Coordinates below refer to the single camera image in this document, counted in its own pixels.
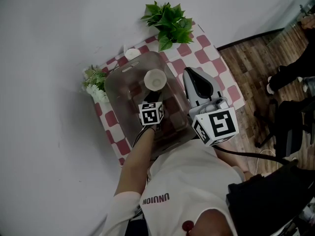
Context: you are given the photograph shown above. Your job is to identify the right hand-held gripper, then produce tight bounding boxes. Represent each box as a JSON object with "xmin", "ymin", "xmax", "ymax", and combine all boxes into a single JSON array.
[{"xmin": 182, "ymin": 66, "xmax": 240, "ymax": 148}]

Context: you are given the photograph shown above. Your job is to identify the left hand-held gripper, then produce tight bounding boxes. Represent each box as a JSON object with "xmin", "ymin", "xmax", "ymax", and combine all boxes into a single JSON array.
[{"xmin": 138, "ymin": 90, "xmax": 165, "ymax": 127}]

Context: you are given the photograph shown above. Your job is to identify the transparent grey plastic basket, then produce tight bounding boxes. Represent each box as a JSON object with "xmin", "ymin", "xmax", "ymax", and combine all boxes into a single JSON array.
[{"xmin": 104, "ymin": 51, "xmax": 198, "ymax": 157}]

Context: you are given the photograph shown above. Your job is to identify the white cup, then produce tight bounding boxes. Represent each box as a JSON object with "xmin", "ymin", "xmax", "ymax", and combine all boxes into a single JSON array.
[{"xmin": 144, "ymin": 68, "xmax": 167, "ymax": 92}]

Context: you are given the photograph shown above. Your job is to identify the person's left forearm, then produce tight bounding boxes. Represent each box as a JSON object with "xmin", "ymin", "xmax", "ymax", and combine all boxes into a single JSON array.
[{"xmin": 113, "ymin": 124, "xmax": 158, "ymax": 198}]

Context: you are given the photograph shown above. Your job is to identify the person's right forearm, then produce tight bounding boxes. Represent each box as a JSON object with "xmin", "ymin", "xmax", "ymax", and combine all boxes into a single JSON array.
[{"xmin": 213, "ymin": 141, "xmax": 254, "ymax": 181}]

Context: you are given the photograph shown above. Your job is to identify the red white checkered table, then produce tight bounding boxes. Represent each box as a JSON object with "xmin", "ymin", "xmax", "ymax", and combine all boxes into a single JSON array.
[{"xmin": 93, "ymin": 21, "xmax": 247, "ymax": 167}]

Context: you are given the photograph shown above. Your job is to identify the white flower bouquet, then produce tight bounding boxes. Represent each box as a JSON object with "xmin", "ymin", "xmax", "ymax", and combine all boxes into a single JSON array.
[{"xmin": 81, "ymin": 64, "xmax": 109, "ymax": 103}]

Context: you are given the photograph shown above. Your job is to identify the green leafy plant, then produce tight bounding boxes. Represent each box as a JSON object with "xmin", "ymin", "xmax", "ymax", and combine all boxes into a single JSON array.
[{"xmin": 140, "ymin": 0, "xmax": 195, "ymax": 53}]

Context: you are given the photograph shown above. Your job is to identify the person's white shirt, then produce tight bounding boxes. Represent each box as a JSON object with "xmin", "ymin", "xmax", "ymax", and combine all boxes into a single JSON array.
[{"xmin": 101, "ymin": 139, "xmax": 247, "ymax": 236}]

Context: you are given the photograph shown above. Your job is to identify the black office chair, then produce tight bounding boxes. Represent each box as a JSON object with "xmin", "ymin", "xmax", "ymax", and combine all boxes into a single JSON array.
[{"xmin": 253, "ymin": 96, "xmax": 315, "ymax": 160}]

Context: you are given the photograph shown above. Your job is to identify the black cable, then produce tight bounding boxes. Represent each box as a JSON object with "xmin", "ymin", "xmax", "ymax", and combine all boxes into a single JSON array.
[{"xmin": 211, "ymin": 144, "xmax": 298, "ymax": 164}]

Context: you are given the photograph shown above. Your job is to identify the white cable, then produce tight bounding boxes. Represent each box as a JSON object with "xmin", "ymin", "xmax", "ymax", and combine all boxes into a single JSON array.
[{"xmin": 253, "ymin": 148, "xmax": 278, "ymax": 176}]

